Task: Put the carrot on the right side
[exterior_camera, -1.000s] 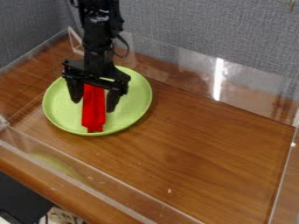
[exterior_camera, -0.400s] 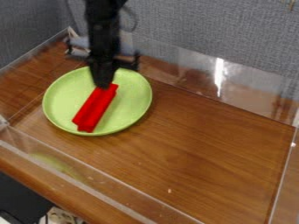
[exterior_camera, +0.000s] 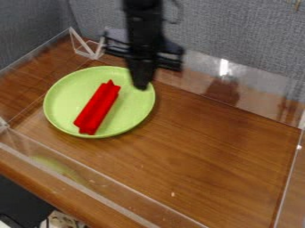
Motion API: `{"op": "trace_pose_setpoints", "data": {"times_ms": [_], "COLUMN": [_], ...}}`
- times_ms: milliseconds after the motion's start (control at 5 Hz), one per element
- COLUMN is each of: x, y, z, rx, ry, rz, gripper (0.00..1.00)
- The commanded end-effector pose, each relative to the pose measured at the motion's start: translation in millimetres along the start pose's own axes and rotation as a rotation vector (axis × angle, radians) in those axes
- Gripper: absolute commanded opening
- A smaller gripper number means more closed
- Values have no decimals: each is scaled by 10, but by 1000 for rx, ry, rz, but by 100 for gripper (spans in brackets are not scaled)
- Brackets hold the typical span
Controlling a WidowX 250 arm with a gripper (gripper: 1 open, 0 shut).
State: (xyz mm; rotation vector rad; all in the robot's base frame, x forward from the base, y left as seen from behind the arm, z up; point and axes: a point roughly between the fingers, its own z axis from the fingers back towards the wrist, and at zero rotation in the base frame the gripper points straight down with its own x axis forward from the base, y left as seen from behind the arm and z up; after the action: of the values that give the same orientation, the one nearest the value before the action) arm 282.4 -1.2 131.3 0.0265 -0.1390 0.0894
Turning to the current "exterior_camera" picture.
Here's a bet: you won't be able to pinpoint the black object under table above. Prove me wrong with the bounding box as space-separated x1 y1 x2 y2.
0 175 55 228

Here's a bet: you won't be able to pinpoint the light green round plate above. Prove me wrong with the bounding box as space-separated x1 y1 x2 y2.
43 66 156 139

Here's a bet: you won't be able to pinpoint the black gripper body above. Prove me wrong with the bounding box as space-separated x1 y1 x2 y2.
103 28 185 71

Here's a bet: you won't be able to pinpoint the clear acrylic corner bracket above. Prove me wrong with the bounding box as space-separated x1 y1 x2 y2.
69 28 104 60

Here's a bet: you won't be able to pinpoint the clear acrylic enclosure walls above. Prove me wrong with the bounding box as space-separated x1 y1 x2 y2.
0 33 305 228

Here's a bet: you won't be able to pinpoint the red star-profile carrot bar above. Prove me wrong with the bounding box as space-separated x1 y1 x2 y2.
73 80 120 135

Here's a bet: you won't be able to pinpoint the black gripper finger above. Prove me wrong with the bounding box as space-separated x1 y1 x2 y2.
126 58 158 90

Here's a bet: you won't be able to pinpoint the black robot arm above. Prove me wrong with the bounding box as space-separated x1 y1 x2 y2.
103 0 185 90

